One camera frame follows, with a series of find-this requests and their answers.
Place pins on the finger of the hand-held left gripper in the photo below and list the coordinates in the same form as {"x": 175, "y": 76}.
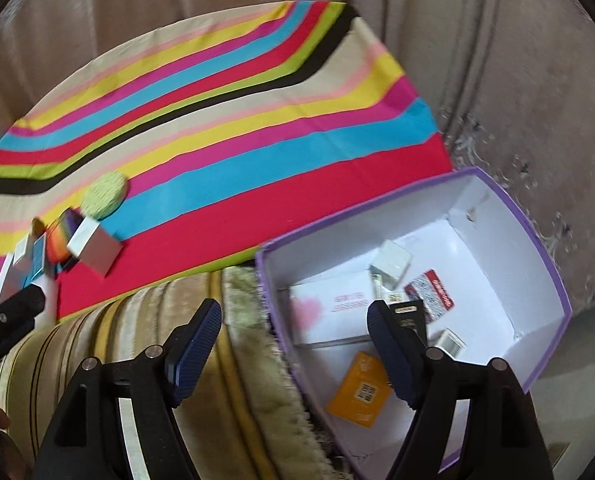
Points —
{"x": 7, "y": 315}

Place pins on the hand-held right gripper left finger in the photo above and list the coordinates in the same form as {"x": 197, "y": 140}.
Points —
{"x": 197, "y": 350}

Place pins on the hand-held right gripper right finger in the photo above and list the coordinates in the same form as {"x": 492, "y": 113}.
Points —
{"x": 392, "y": 350}

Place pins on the black carton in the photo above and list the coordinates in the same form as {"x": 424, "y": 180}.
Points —
{"x": 410, "y": 312}

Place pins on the orange tissue pack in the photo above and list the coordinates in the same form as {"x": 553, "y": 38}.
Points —
{"x": 357, "y": 395}

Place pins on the small white box green print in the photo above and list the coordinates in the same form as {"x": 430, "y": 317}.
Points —
{"x": 450, "y": 342}

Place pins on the red white small box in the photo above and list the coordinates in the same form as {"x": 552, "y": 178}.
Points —
{"x": 435, "y": 295}

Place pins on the white box pink print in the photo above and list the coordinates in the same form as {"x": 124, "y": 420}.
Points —
{"x": 327, "y": 310}

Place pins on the purple cardboard box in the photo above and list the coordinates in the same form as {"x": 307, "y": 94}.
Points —
{"x": 502, "y": 260}

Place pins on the rainbow scrubber green sponge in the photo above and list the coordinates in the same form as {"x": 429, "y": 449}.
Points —
{"x": 104, "y": 195}

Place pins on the multicolour striped tablecloth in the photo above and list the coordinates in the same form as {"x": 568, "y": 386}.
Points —
{"x": 277, "y": 170}

